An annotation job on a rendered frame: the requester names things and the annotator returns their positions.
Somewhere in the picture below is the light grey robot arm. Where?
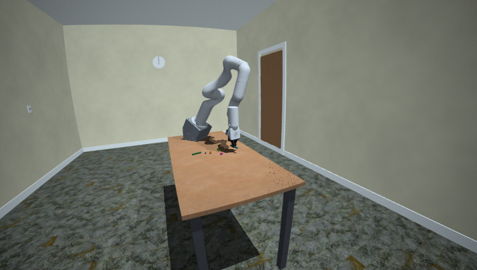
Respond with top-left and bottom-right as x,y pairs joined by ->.
191,56 -> 250,128

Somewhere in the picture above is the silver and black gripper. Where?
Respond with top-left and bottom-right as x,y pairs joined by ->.
228,126 -> 240,148

